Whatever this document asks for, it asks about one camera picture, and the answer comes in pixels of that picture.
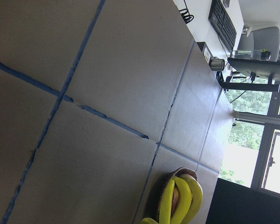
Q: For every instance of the yellow banana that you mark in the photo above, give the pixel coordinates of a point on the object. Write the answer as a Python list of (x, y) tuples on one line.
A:
[(166, 203), (197, 197), (184, 201), (148, 220)]

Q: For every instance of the brown wicker basket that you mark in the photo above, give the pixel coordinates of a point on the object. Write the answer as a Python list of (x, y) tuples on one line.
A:
[(153, 204)]

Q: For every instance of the red mango fruit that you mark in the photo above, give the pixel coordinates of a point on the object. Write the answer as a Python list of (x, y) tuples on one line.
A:
[(175, 200)]

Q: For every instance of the small black box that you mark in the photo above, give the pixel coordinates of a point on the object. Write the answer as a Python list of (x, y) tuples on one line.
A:
[(205, 51)]

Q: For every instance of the small metal cup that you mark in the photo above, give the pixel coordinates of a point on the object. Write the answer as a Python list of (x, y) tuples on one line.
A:
[(217, 64)]

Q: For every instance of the black keyboard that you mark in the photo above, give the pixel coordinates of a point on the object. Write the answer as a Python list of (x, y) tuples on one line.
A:
[(221, 22)]

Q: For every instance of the black monitor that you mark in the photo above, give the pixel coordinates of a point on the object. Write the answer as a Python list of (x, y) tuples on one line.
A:
[(263, 69)]

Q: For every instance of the grey office chair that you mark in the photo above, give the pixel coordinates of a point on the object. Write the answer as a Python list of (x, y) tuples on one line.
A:
[(264, 38)]

